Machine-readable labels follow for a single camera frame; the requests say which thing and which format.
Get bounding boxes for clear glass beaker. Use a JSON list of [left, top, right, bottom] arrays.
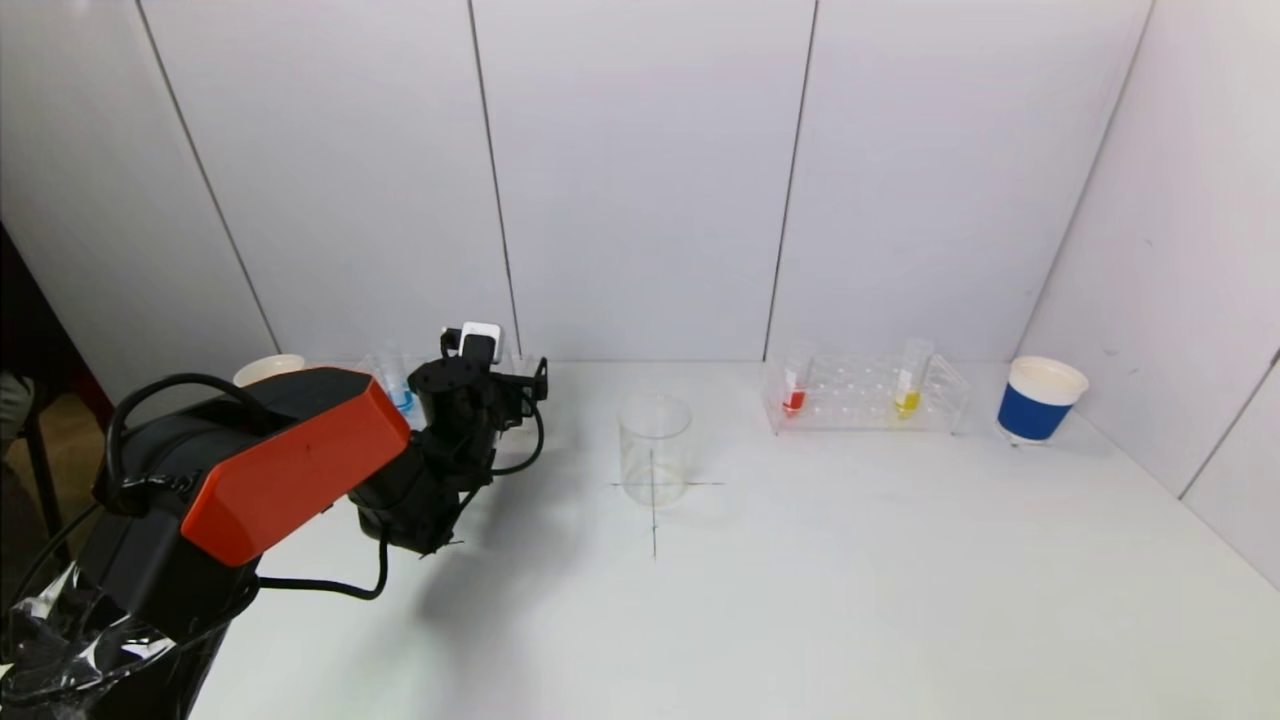
[[617, 393, 693, 509]]

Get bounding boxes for red pigment test tube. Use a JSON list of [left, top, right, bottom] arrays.
[[781, 342, 816, 418]]

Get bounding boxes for clear acrylic test tube rack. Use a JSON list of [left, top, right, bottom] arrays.
[[762, 352, 971, 436], [350, 350, 542, 433]]

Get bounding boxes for blue pigment test tube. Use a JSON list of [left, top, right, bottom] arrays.
[[378, 343, 417, 416]]

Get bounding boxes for yellow pigment test tube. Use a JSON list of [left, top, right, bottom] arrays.
[[893, 338, 936, 419]]

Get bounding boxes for blue white paper cup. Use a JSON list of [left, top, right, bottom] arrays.
[[996, 356, 1090, 446], [233, 354, 307, 389]]

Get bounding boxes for black stand legs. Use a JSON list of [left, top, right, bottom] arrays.
[[18, 400, 73, 563]]

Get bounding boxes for clear plastic wrap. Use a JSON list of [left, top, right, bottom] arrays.
[[0, 565, 263, 720]]

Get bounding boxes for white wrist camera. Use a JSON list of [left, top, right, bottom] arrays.
[[457, 321, 505, 367]]

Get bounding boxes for thin black cable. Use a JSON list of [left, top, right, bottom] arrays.
[[256, 398, 547, 602]]

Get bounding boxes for thick black cable loop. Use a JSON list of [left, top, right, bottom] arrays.
[[92, 372, 276, 516]]

